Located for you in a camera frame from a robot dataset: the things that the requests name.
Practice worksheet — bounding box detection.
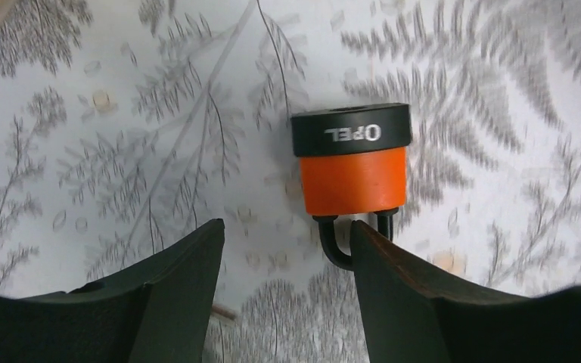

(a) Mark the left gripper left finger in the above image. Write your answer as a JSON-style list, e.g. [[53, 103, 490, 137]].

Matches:
[[0, 219, 225, 362]]

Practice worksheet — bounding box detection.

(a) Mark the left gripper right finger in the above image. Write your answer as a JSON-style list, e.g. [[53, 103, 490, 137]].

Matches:
[[350, 221, 581, 363]]

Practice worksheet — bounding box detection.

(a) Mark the orange black padlock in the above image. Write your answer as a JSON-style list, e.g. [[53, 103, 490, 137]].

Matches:
[[290, 103, 412, 271]]

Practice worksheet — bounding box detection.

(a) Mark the floral table mat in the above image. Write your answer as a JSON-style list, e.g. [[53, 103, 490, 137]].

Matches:
[[0, 1, 581, 362]]

